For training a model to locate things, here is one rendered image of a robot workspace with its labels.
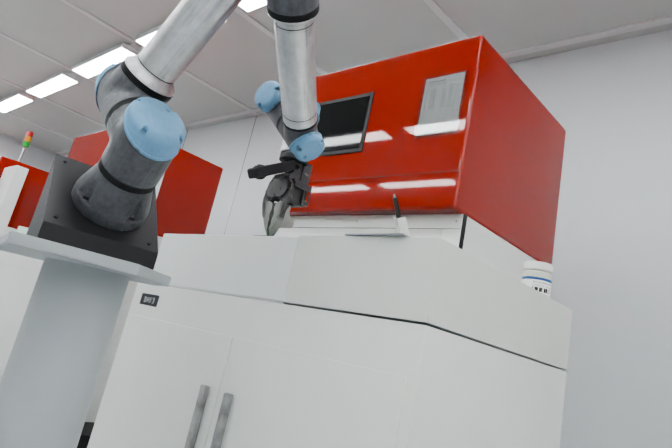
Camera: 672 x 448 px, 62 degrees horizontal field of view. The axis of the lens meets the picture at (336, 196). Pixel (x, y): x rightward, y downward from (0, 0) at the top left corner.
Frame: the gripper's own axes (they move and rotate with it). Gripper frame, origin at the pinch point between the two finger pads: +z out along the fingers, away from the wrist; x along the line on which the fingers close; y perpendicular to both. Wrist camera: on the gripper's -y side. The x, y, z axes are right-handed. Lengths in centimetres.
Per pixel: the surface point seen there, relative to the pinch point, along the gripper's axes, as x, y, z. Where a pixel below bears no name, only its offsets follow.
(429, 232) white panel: -5, 59, -18
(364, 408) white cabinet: -41, -4, 31
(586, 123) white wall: 6, 207, -127
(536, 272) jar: -44, 48, -5
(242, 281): -0.1, -4.0, 12.9
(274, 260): -9.2, -4.0, 7.6
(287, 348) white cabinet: -19.3, -4.0, 24.9
